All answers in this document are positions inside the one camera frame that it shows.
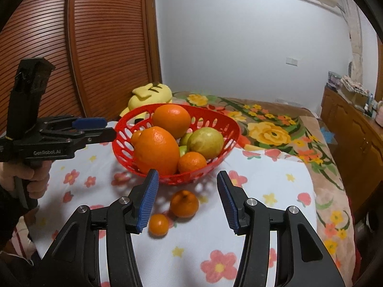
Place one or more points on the small tangerine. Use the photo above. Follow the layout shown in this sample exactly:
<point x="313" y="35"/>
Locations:
<point x="136" y="138"/>
<point x="159" y="224"/>

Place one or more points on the white wall socket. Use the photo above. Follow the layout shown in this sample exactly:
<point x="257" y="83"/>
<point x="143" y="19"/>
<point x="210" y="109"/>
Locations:
<point x="279" y="100"/>

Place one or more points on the pink jug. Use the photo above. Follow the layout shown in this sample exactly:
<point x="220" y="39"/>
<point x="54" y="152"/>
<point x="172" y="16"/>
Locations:
<point x="380" y="113"/>

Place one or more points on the yellow plush toy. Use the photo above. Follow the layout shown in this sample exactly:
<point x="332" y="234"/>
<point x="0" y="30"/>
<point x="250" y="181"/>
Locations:
<point x="149" y="94"/>

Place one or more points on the white wall switch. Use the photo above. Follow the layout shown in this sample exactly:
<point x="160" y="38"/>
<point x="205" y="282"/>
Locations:
<point x="292" y="61"/>

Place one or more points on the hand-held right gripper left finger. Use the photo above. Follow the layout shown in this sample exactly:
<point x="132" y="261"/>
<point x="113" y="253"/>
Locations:
<point x="148" y="206"/>

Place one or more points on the red striped cloth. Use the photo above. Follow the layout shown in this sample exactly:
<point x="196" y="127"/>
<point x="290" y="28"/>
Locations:
<point x="25" y="242"/>

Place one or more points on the person's left hand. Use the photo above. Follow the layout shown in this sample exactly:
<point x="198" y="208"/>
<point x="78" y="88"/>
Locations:
<point x="39" y="182"/>

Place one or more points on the large yellow-green pear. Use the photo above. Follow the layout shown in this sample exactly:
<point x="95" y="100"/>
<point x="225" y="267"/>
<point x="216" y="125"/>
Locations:
<point x="206" y="143"/>

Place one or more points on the large round orange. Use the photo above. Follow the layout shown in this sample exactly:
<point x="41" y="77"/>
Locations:
<point x="172" y="119"/>

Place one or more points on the patterned storage box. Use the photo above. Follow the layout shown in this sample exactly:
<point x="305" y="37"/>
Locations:
<point x="333" y="80"/>

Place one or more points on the wooden louvered wardrobe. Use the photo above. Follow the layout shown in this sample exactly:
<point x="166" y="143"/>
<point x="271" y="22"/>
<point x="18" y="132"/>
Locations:
<point x="104" y="50"/>

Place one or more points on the green apple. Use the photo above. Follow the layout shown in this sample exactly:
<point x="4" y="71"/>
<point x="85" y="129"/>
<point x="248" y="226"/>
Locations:
<point x="183" y="151"/>
<point x="185" y="140"/>

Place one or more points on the large oblong orange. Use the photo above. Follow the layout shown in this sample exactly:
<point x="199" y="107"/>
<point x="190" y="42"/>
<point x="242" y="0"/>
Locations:
<point x="155" y="152"/>

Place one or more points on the red perforated plastic basket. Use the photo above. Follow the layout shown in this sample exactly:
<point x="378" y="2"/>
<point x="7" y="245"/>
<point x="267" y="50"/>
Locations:
<point x="235" y="133"/>

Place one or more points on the floral cloth bundle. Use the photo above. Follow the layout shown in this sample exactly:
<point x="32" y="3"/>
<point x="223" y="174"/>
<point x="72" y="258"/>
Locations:
<point x="353" y="86"/>

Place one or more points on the wooden dresser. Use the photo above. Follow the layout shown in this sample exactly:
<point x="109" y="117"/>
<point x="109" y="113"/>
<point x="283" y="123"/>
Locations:
<point x="353" y="143"/>

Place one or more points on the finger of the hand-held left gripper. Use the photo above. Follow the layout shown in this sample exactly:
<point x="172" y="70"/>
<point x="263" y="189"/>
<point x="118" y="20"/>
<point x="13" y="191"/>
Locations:
<point x="89" y="122"/>
<point x="98" y="135"/>

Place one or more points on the beige curtain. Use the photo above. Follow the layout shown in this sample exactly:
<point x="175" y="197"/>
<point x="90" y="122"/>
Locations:
<point x="356" y="36"/>

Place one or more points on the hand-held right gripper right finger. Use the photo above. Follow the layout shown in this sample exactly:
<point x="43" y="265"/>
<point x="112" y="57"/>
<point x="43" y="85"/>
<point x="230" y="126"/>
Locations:
<point x="229" y="206"/>

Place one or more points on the colourful floral blanket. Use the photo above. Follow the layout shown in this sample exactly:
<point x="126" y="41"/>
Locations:
<point x="269" y="131"/>

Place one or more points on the white floral cloth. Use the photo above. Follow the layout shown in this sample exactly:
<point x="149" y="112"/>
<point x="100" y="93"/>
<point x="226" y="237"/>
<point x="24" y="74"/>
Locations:
<point x="269" y="185"/>

